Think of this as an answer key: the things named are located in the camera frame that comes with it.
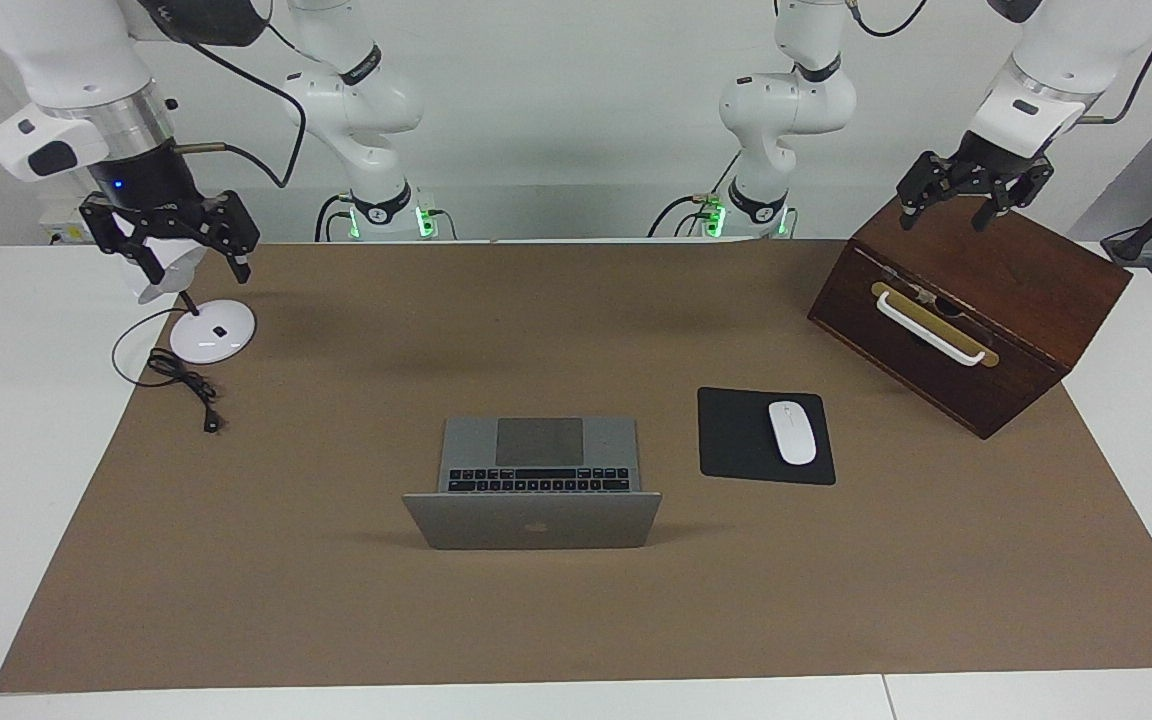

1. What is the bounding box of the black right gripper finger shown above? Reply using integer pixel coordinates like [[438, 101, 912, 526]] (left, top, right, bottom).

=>
[[126, 237, 170, 289], [220, 214, 260, 282]]

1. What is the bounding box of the grey aluminium laptop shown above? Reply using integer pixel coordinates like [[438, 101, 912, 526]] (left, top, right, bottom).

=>
[[401, 417, 664, 551]]

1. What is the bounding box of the dark brown wooden box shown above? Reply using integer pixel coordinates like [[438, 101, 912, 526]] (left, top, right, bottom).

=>
[[807, 167, 1134, 441]]

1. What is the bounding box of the white power strip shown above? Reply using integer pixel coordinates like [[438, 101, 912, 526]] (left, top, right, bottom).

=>
[[41, 195, 102, 246]]

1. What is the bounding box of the white desk lamp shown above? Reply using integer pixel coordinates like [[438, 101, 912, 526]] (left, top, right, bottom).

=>
[[131, 238, 257, 366]]

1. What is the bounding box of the white computer mouse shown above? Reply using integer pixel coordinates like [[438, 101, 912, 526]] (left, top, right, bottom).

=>
[[768, 400, 818, 467]]

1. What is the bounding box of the black mouse pad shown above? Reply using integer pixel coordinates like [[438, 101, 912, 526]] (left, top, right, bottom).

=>
[[697, 387, 837, 487]]

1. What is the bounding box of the brown table mat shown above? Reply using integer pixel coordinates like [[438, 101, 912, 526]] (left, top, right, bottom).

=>
[[0, 240, 1152, 694]]

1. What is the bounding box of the black base cable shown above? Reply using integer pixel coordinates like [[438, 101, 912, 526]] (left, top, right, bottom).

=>
[[648, 150, 742, 239], [314, 192, 357, 243]]

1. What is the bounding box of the black lamp power cable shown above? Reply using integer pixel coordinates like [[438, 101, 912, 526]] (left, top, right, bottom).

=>
[[112, 305, 227, 434]]

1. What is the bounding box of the white box handle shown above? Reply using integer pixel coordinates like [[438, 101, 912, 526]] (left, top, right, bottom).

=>
[[876, 290, 989, 367]]

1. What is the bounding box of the brass handle plate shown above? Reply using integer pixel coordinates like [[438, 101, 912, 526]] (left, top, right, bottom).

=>
[[871, 282, 1000, 369]]

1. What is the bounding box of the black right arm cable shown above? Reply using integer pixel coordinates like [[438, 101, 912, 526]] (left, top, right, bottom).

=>
[[141, 0, 309, 191]]

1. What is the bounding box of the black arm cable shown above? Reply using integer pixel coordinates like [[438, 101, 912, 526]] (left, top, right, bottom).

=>
[[846, 0, 1152, 126], [141, 0, 309, 191]]

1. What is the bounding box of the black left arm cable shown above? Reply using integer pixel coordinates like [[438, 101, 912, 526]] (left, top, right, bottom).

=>
[[846, 0, 1152, 126]]

